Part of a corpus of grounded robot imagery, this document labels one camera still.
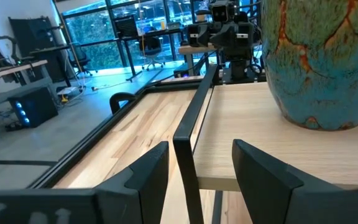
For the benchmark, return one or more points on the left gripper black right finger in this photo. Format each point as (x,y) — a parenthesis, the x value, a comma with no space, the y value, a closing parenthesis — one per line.
(259,193)

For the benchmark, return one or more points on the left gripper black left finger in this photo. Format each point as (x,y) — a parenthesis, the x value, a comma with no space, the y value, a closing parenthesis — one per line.
(141,193)

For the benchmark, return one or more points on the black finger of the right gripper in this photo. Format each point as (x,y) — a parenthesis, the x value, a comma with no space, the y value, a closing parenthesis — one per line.
(244,34)
(197,35)

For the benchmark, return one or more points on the green blue glazed mug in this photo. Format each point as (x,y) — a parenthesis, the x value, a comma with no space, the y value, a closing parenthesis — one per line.
(315,62)

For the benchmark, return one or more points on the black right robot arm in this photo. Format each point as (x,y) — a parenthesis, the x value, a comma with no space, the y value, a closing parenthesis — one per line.
(239,70)

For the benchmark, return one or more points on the small wooden table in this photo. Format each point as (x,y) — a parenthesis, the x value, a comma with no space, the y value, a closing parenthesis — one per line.
(194,49)

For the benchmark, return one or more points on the long black desk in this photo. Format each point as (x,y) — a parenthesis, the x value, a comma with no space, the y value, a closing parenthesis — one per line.
(154,32)

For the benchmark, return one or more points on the black office chair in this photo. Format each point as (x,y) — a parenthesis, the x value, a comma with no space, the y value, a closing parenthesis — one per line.
(151,49)
(81,59)

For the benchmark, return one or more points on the light wooden tray board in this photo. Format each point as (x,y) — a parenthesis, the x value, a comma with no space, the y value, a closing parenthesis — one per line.
(259,124)

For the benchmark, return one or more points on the small black monitor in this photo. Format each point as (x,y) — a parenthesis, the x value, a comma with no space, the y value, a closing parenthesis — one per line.
(126,26)

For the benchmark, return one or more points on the white floor power strip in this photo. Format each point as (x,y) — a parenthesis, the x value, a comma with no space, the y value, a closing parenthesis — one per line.
(67,91)

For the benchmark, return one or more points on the computer tower blue lights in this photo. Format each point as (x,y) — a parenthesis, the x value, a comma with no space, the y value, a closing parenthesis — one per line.
(36,105)

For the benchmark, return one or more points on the black cabinet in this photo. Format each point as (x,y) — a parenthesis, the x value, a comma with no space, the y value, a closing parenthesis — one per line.
(33,34)

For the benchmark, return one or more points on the wooden workbench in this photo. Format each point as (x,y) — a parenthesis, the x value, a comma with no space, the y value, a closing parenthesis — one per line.
(11,68)

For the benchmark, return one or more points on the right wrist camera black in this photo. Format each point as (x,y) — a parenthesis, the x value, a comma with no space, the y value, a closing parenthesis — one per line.
(221,11)

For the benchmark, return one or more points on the black aluminium table frame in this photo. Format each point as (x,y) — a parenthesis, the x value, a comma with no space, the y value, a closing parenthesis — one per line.
(89,141)

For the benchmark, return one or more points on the glass window wall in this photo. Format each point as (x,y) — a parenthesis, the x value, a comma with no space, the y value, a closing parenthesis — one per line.
(98,31)

